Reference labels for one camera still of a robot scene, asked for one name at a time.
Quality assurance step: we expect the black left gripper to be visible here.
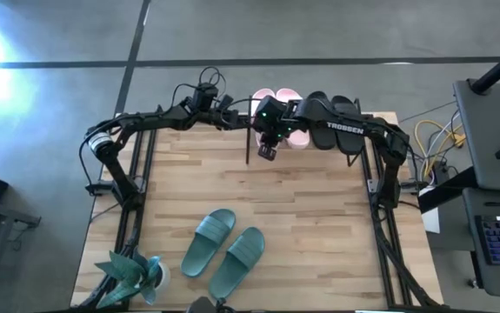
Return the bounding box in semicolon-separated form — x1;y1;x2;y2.
188;93;253;131

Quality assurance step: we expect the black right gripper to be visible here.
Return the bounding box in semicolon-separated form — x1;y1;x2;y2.
252;95;305;163

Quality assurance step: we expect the wooden shelf with black frame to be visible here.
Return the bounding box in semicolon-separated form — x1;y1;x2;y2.
244;93;366;169

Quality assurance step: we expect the pink rubber slide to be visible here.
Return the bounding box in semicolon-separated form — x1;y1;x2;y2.
250;88;277;149
275;88;311;150

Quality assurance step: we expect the black rubber slide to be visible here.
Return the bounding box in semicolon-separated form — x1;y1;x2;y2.
306;90;338;151
330;94;366;157

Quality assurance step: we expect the green rubber slide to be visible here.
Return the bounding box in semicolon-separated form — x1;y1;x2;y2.
180;208;237;278
208;226;266;300

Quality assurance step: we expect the white plant pot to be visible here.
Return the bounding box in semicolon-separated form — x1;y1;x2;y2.
156;260;172;291

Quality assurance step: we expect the small white box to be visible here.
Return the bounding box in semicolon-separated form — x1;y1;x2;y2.
421;209;441;235

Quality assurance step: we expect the artificial green plant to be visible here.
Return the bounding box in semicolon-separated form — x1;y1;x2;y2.
94;250;163;309

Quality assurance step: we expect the grey desk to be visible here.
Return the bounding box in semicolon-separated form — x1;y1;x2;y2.
452;77;500;301

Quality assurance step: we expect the black monitor pole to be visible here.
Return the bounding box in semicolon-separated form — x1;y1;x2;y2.
470;38;500;96

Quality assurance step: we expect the grey metal stand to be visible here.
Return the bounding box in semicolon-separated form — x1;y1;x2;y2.
0;193;42;313

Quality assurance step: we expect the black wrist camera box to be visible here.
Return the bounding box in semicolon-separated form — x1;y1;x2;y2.
191;82;219;112

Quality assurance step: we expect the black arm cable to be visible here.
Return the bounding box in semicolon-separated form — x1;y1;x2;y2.
169;64;229;110

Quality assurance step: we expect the black aluminium table frame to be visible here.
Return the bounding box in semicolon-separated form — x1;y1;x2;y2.
73;103;450;312

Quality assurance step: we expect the yellow cable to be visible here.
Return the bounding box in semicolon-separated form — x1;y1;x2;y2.
413;119;467;173

